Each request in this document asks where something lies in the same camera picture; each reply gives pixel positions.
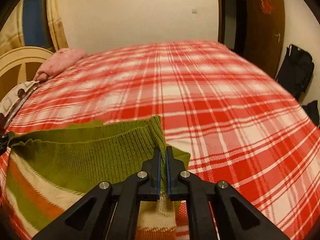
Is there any white patterned pillow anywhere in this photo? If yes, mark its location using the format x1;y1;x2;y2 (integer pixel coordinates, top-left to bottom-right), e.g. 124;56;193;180
1;81;40;129

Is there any brown wooden door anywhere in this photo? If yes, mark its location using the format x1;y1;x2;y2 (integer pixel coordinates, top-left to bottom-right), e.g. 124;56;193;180
243;0;285;78

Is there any beige curtain panel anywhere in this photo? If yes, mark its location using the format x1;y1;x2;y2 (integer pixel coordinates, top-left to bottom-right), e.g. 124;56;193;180
46;0;68;51
0;0;25;55

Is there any dark window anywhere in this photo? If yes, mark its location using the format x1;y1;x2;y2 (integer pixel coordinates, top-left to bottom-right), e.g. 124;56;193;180
22;0;50;48

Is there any beige curtain left panel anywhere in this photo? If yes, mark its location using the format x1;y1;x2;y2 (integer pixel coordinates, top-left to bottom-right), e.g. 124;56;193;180
0;0;25;55

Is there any metal door handle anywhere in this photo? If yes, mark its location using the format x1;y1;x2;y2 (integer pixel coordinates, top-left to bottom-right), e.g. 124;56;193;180
275;33;281;43

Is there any red white plaid bedspread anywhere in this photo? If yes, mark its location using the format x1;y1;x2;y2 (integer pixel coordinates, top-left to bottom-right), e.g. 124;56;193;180
1;41;319;239

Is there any green knit sweater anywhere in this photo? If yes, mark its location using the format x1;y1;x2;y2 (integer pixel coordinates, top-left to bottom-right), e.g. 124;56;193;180
4;115;191;240

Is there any red door decoration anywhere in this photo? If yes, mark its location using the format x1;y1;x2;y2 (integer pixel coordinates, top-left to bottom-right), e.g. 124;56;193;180
260;0;274;15

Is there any cream wooden headboard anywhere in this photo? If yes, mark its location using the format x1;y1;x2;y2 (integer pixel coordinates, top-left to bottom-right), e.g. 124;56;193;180
1;46;53;100

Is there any black backpack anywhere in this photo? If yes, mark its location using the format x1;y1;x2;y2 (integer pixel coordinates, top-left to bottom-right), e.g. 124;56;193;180
276;44;315;101

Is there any pink pillow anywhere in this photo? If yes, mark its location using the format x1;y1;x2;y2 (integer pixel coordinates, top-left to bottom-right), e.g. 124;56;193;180
33;48;87;81

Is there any black dark object on floor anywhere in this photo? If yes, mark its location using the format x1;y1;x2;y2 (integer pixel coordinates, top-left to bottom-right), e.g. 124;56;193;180
302;100;319;127

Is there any beige curtain right panel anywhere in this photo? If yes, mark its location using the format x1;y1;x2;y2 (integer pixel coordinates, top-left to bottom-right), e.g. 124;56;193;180
46;0;68;51

